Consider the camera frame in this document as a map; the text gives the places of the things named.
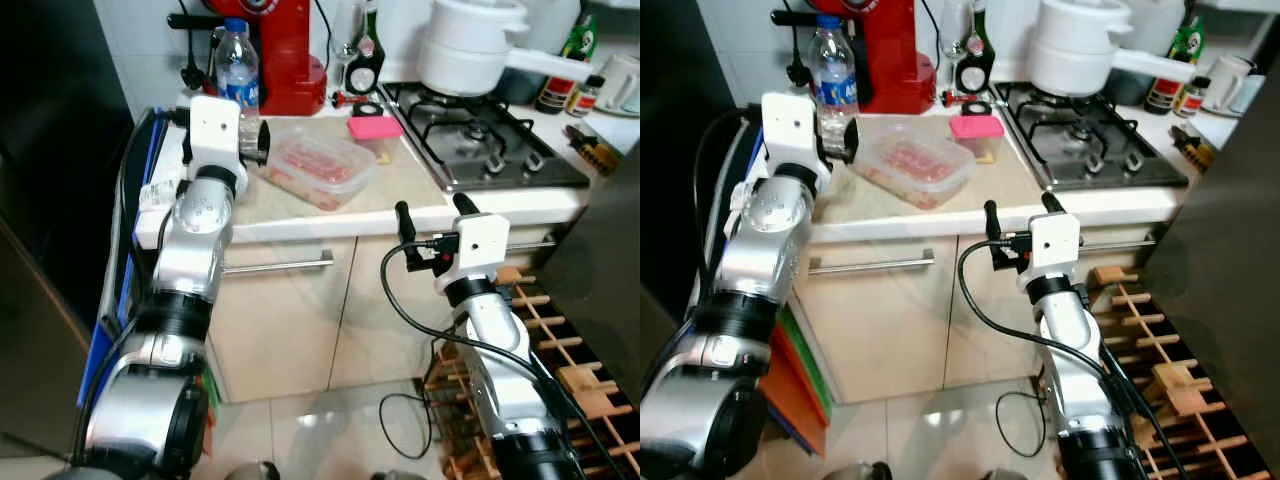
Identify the clear blue-label water bottle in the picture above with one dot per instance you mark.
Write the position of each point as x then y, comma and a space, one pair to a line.
238, 80
833, 75

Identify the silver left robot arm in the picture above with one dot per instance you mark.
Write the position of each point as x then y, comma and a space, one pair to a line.
195, 245
770, 230

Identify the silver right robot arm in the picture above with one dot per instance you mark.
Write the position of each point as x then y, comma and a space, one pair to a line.
1065, 340
495, 350

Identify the dark steel fridge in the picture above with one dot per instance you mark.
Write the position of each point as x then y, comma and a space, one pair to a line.
680, 120
50, 200

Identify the beige counter mat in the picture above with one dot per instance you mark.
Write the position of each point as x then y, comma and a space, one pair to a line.
1000, 185
400, 185

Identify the clear plastic food container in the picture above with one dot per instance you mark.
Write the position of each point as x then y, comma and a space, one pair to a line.
915, 165
320, 165

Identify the steel gas hob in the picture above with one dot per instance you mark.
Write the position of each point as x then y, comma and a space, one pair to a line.
470, 140
1090, 140

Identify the red coffee machine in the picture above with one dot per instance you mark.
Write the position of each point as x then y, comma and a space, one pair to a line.
895, 60
290, 60

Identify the red-knob metal tool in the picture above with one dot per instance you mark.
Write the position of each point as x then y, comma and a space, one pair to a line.
950, 97
340, 98

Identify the small pink-lid container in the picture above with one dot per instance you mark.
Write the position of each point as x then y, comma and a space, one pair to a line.
370, 127
975, 126

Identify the white paper tag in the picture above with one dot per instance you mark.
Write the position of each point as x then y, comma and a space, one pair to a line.
742, 200
155, 197

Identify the round black dial timer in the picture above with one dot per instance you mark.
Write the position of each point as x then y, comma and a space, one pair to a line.
362, 78

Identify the black yellow kitchen tool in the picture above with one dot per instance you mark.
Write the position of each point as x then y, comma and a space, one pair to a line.
590, 150
1192, 148

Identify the dark wine bottle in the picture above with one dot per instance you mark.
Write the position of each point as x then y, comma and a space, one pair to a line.
980, 40
370, 45

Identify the clear wine glass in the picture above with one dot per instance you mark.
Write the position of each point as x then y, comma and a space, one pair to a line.
952, 25
350, 25

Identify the beige kitchen cabinet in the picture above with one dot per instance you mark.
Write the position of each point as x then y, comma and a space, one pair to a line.
290, 330
880, 330

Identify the white saucepan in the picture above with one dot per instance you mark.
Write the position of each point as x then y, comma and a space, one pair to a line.
465, 50
1075, 45

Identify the small dark jar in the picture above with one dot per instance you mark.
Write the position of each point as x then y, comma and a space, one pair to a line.
585, 100
1192, 100

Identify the wooden wine rack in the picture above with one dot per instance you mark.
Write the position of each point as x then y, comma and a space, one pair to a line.
580, 380
1170, 385

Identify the white jug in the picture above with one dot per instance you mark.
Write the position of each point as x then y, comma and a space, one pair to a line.
1228, 85
620, 85

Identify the grey right robot foot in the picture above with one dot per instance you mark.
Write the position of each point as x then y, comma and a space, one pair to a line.
1002, 475
400, 476

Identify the grey robot foot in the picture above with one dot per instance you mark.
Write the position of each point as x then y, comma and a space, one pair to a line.
252, 472
400, 476
855, 472
1002, 475

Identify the green cutting board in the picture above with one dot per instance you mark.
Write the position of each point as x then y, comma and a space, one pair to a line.
213, 385
815, 370

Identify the grey left robot foot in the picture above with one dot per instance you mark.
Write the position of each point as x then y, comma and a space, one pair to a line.
252, 472
855, 472

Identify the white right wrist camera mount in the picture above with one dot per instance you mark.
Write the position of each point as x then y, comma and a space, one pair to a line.
1055, 238
483, 240

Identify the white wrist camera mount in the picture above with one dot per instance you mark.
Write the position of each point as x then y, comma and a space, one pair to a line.
483, 240
790, 125
1055, 238
213, 130

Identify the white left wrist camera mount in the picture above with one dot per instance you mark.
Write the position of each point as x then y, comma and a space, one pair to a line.
213, 130
790, 125

